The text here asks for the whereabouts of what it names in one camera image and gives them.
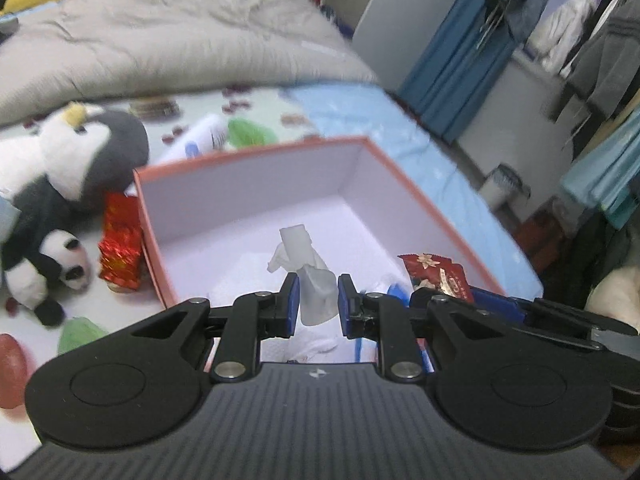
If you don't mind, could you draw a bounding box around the dark red snack packet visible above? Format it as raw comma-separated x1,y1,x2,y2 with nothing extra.
398,252,475,305

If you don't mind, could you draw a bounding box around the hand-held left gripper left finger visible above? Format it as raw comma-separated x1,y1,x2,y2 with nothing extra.
127,272,302,385

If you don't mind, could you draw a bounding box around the grey duvet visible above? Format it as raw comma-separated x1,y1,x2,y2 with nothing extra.
0,0,381,127

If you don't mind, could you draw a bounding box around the white wardrobe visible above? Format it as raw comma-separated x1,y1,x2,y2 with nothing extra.
352,0,482,92

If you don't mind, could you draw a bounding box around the blue curtain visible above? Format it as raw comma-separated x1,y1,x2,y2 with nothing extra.
399,0,532,144

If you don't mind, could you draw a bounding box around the dark grey hanging garment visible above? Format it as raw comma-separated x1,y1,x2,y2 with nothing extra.
549,0,640,128

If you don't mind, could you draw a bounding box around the fruit print bed sheet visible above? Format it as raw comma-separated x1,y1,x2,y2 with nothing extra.
0,82,545,461

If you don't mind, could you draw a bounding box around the row of small bottles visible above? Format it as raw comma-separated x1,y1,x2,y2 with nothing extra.
304,0,354,37

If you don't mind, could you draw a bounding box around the grey white penguin plush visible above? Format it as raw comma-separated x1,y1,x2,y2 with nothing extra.
0,101,151,272

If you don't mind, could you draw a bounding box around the white squeeze tube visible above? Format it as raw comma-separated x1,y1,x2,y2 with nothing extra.
159,112,231,161

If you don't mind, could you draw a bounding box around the blue white snack bag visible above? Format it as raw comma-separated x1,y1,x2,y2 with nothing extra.
357,272,419,307

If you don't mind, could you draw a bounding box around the cream soft bundle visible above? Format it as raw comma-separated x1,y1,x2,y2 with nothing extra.
584,264,640,322

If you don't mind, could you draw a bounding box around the white hanging garment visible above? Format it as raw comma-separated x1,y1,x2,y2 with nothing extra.
524,0,627,80

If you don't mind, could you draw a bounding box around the translucent white plastic bag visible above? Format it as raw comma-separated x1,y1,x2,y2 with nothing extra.
267,223,337,327

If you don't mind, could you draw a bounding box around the orange-rimmed white box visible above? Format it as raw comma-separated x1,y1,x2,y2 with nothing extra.
132,134,545,366

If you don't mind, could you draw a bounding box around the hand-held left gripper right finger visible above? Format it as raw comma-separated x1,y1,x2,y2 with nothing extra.
338,273,502,385

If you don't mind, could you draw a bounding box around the light blue hanging garment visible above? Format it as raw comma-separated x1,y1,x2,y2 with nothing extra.
559,109,640,228

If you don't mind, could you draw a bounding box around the small panda plush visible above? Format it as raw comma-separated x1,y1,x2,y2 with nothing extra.
2,228,94,329

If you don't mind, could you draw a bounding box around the white trash bin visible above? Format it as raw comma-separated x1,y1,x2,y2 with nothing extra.
479,162,532,214

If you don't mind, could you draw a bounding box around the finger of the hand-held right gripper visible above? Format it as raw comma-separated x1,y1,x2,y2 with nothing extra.
410,286,602,349

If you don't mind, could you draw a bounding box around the shiny red foil packet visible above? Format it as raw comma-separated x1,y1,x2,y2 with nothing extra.
98,192,147,294

